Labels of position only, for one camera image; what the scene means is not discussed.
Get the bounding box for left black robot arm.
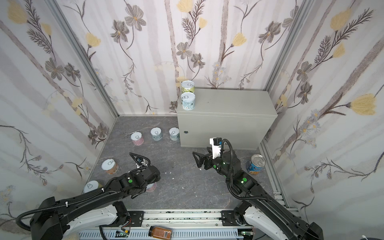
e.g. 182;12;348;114
16;159;161;240

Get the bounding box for pink label can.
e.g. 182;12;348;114
131;132;144;146
146;183;157;193

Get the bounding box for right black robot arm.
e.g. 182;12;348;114
193;138;324;240

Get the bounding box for blue label can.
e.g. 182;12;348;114
247;154;266;175

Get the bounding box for pink label can back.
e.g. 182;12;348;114
131;132;144;146

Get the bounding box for yellow label can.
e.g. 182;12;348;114
83;180;102;194

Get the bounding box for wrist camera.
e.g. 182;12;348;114
210;138;222;159
137;158;148;169

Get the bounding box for orange brown bottle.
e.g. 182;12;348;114
149;226;172;240

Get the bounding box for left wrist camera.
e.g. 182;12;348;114
137;158;148;169

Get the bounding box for teal can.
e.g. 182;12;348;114
169;127;180;141
181;92;196;111
150;127;163;141

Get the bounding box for green label can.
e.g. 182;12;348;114
181;81;195;94

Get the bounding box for pink label can front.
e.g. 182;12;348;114
146;183;157;193

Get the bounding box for grey metal cabinet box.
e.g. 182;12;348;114
177;89;278;151

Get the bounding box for orange label can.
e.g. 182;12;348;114
101;159;119;175

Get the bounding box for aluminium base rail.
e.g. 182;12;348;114
59;208;301;240

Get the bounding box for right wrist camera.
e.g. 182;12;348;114
210;138;222;159

